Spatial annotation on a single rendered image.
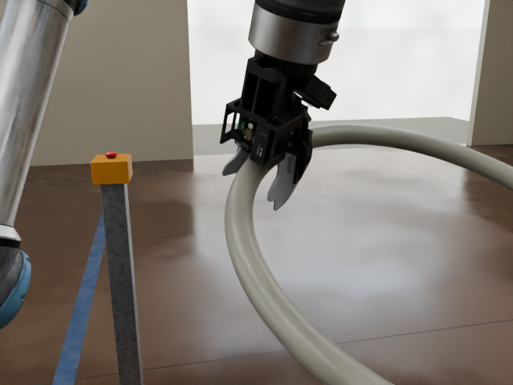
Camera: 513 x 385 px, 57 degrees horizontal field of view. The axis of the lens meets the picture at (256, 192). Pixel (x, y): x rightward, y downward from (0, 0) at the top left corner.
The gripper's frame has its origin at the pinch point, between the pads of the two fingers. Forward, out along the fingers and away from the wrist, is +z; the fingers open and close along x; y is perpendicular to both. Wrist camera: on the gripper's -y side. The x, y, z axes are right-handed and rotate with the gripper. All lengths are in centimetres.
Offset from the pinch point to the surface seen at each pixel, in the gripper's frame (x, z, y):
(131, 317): -56, 111, -35
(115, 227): -70, 78, -40
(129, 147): -371, 321, -347
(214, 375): -32, 160, -65
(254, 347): -27, 164, -93
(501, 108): 13, 224, -760
